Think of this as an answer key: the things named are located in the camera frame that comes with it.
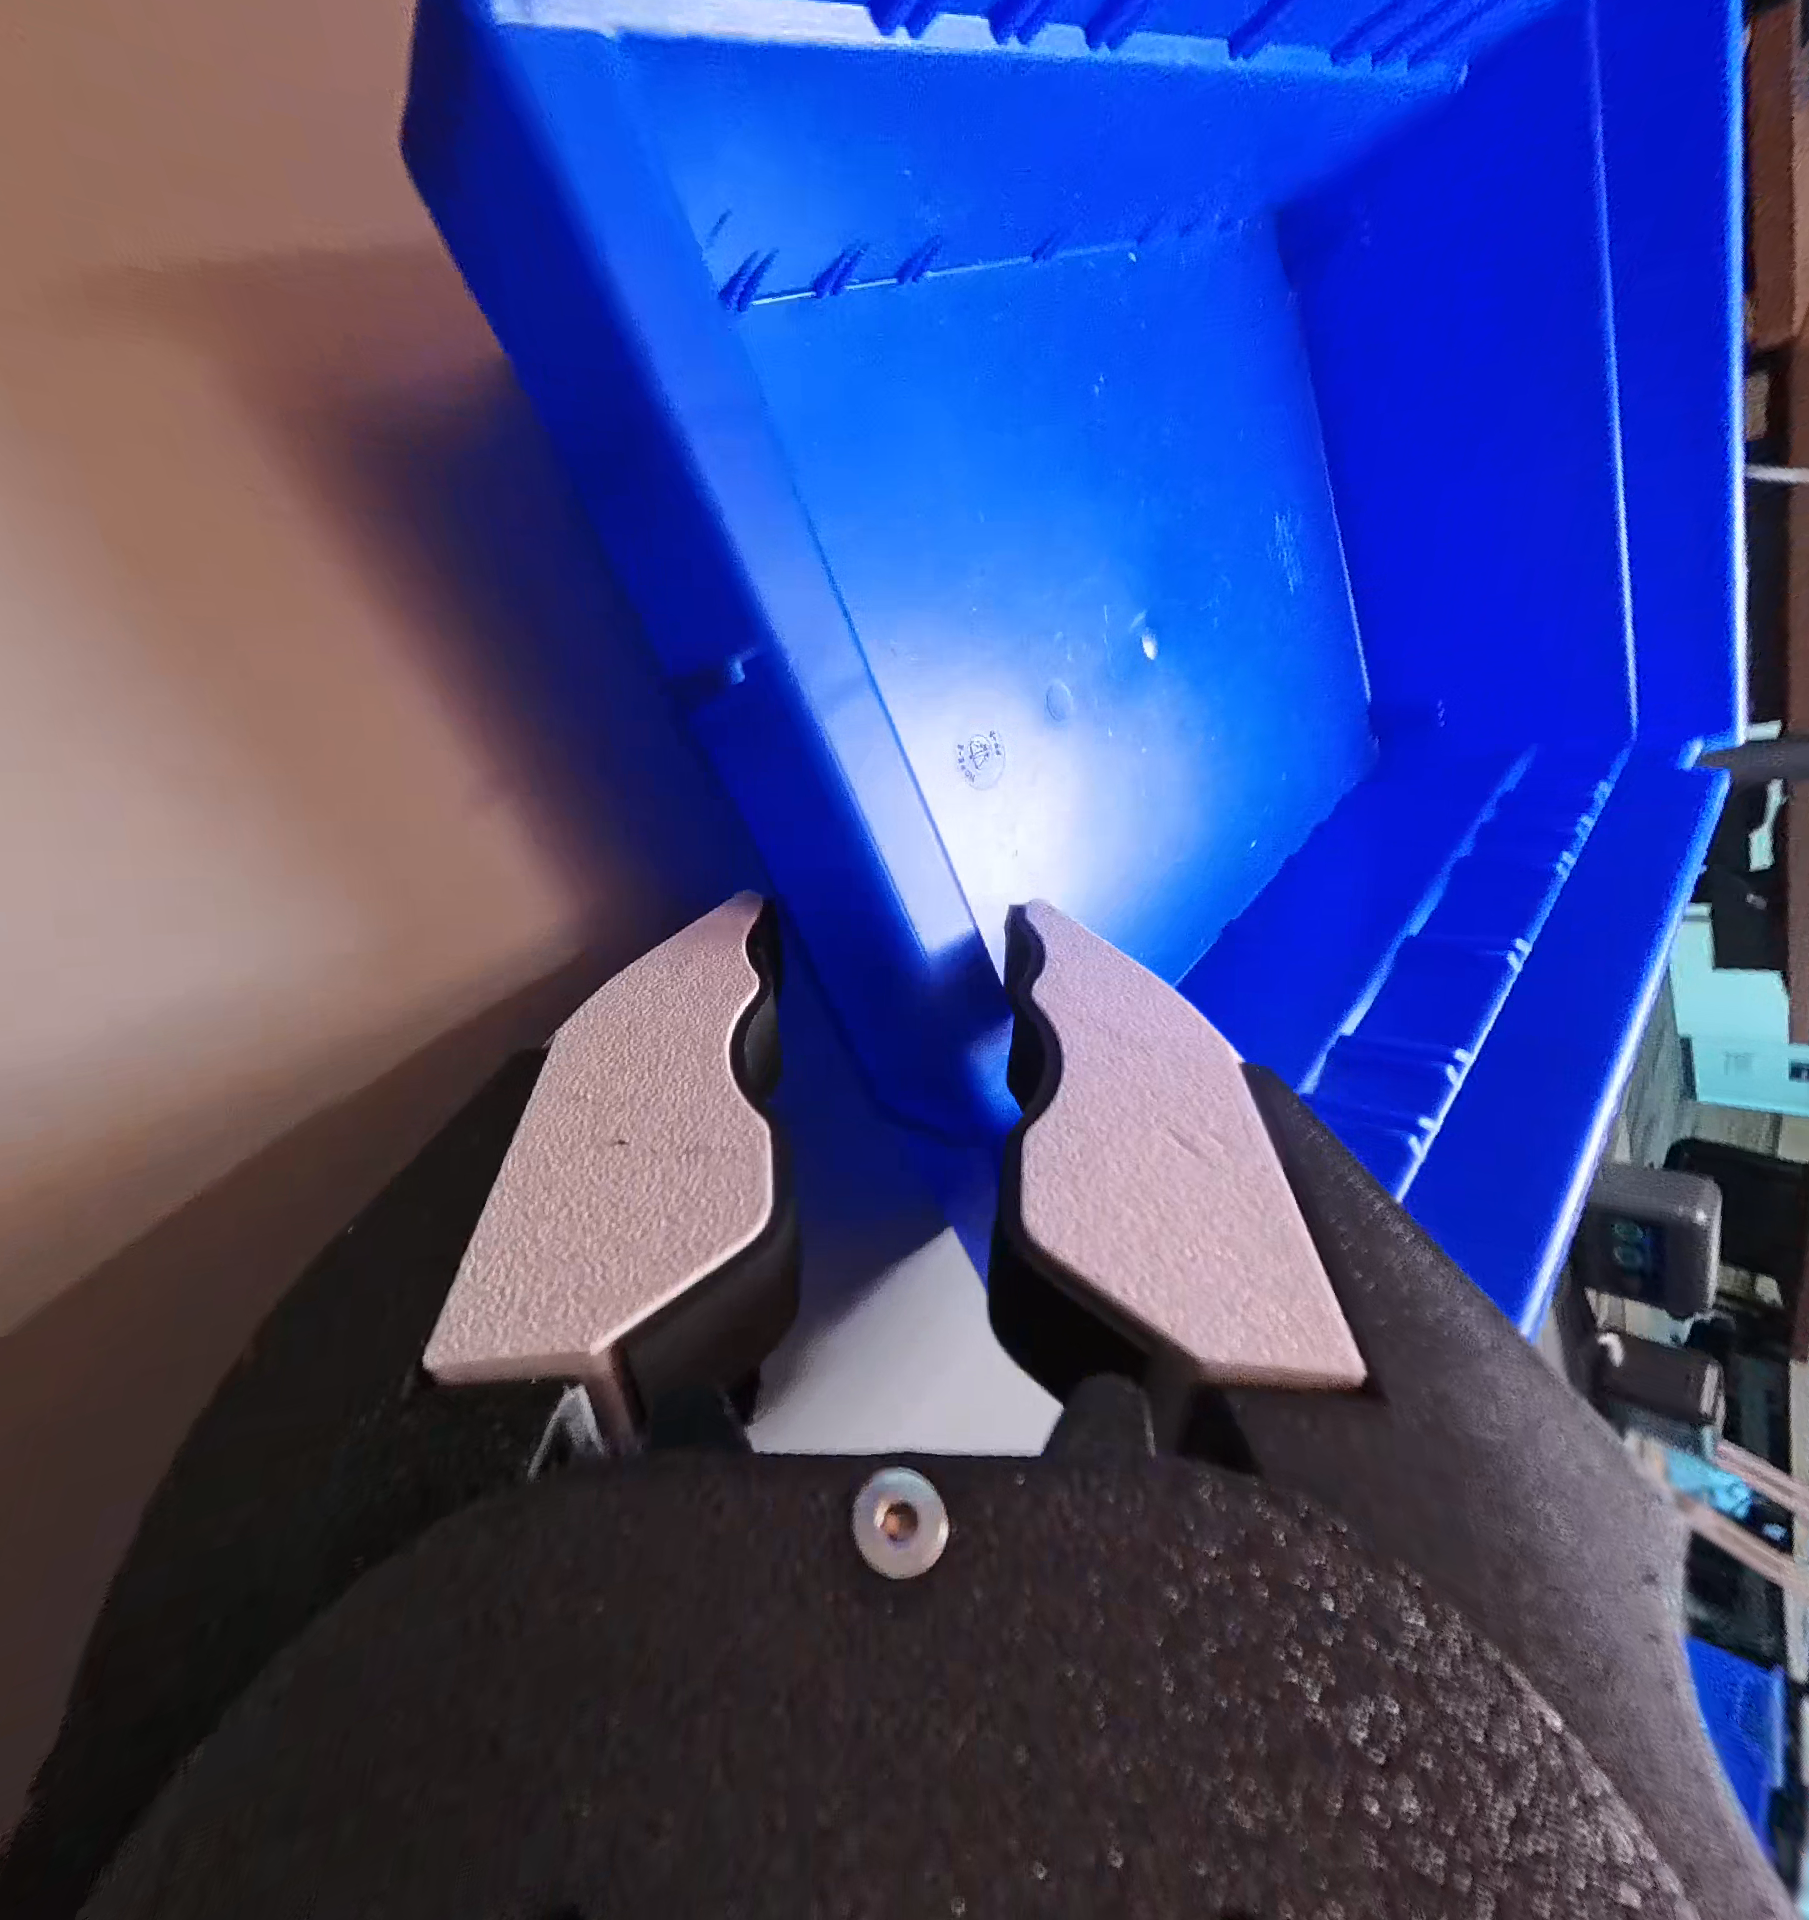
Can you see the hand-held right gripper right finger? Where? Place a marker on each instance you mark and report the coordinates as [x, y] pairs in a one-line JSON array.
[[1158, 1198]]

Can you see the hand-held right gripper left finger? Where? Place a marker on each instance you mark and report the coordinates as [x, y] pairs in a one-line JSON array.
[[619, 1185]]

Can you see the blue plastic bin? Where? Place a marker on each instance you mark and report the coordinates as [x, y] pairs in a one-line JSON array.
[[1070, 526], [1736, 1739]]

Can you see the grey desk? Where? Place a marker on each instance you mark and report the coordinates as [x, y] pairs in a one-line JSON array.
[[169, 601]]

